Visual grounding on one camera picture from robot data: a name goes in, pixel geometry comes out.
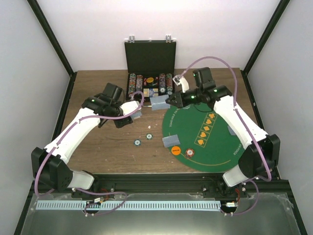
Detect chip row far right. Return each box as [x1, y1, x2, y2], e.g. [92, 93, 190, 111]
[166, 73, 173, 96]

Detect light blue slotted strip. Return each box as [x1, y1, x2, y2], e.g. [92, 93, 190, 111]
[35, 200, 221, 211]

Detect black poker chip case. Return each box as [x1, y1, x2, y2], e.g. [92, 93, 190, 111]
[124, 36, 177, 102]

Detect yellow dealer chip in case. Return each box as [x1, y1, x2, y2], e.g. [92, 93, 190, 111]
[146, 77, 154, 83]

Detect red poker chip stack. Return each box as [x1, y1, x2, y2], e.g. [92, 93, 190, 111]
[185, 148, 195, 159]

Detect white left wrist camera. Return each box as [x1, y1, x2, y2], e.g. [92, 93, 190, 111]
[120, 100, 141, 116]

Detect chip row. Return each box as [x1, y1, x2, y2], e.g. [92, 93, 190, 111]
[166, 73, 173, 96]
[128, 73, 136, 98]
[159, 73, 166, 94]
[135, 75, 143, 96]

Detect blue poker chip stack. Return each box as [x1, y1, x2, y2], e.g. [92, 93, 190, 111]
[134, 139, 141, 146]

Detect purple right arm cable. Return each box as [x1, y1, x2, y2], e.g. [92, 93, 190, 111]
[182, 56, 272, 216]

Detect boxed card decks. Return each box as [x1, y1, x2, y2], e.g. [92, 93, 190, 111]
[143, 88, 159, 98]

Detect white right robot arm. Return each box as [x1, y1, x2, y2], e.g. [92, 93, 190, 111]
[166, 67, 280, 197]

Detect round green poker mat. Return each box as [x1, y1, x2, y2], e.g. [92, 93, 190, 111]
[162, 104, 244, 173]

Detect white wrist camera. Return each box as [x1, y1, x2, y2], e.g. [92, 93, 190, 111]
[120, 100, 141, 116]
[173, 75, 189, 93]

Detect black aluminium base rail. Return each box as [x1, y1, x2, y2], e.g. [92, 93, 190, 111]
[70, 172, 289, 199]

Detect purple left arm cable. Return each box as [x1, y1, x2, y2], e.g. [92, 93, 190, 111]
[34, 91, 145, 216]

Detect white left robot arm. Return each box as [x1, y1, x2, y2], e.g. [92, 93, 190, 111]
[31, 83, 140, 198]

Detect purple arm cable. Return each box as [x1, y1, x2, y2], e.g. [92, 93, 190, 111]
[34, 91, 145, 216]
[182, 56, 272, 216]

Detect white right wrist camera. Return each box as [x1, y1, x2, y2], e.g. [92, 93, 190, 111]
[173, 75, 189, 93]

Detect grey playing card deck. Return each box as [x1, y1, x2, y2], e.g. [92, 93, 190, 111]
[130, 111, 142, 120]

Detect orange big blind button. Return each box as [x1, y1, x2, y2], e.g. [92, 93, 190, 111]
[171, 146, 181, 156]

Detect chip row far left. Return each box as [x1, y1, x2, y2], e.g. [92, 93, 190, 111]
[128, 73, 136, 98]

